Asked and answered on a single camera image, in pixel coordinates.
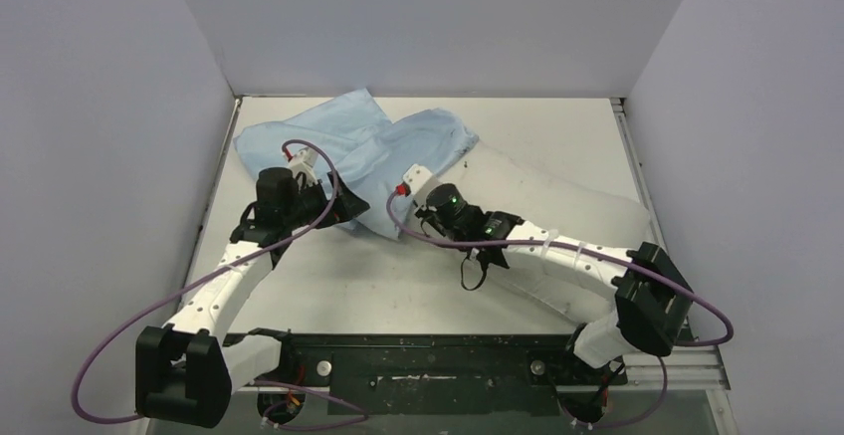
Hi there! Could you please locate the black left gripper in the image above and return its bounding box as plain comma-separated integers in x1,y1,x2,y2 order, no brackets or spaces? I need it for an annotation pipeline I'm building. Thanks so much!
283,171,368,232

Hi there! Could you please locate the white pillow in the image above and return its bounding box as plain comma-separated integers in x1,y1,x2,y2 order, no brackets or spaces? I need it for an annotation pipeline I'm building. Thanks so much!
439,141,650,324

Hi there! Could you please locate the light blue pillowcase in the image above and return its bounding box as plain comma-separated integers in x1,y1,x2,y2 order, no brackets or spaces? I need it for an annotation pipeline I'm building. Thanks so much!
234,90,479,240

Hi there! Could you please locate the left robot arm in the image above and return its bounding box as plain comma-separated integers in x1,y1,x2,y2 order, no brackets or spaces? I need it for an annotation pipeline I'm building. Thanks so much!
135,167,369,428

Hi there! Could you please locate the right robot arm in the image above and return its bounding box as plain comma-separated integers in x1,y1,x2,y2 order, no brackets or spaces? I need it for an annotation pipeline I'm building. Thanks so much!
397,179,692,383

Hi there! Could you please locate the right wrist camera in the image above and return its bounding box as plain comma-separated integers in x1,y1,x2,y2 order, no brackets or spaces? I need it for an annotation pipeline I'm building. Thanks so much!
396,164,439,205

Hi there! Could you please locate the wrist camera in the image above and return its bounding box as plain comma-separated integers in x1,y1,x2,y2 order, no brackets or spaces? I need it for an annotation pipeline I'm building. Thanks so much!
396,164,439,205
289,147,318,189

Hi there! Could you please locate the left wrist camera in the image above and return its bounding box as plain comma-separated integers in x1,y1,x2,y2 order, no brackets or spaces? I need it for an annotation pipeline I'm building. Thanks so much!
289,147,318,189

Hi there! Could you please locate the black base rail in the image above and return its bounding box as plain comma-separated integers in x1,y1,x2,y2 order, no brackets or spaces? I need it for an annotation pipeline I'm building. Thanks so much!
245,333,668,424

